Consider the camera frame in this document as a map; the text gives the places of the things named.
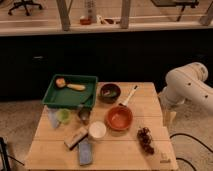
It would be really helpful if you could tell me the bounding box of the white handled brush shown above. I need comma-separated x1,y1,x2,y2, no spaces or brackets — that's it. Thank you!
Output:
119,85,138,106

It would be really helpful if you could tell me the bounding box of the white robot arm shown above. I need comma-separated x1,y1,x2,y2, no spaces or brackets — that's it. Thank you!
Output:
158,62,213,127

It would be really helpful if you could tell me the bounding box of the white paper cup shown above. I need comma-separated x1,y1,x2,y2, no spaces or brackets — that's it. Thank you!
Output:
89,121,106,139

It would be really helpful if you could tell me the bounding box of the small metal cup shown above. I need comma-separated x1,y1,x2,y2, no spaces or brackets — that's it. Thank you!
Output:
78,108,90,125

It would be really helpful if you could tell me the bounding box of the green plastic cup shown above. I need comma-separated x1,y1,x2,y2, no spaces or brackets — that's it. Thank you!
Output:
56,109,70,124

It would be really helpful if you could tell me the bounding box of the dark grape bunch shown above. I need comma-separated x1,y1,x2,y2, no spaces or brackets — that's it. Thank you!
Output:
137,127,154,155

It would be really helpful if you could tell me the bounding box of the orange clay bowl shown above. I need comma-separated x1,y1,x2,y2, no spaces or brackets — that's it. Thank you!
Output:
105,105,133,131

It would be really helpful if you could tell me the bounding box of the dark brown bowl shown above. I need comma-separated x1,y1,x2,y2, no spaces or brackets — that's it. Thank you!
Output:
99,83,121,104

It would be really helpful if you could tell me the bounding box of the blue grey sponge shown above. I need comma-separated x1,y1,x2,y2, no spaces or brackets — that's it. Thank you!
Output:
78,139,92,166

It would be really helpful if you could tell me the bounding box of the wooden block eraser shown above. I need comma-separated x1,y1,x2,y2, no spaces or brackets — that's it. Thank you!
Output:
64,127,88,150

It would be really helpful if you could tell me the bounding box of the green plastic tray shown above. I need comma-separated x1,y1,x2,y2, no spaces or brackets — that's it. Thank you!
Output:
42,74,98,109

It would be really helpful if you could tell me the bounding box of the clear plastic bag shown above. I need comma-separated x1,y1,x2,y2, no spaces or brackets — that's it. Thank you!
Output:
47,108,60,129

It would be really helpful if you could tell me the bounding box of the red object on shelf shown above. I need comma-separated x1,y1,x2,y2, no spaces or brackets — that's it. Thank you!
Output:
79,16,92,25

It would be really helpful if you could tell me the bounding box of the black stand at left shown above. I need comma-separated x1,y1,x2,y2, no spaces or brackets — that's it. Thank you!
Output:
0,137,25,171

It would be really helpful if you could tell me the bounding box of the black office chair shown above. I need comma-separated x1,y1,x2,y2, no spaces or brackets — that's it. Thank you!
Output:
8,0,43,16

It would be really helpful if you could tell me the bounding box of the black floor cable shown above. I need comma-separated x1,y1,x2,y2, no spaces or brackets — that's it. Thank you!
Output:
169,132,213,171

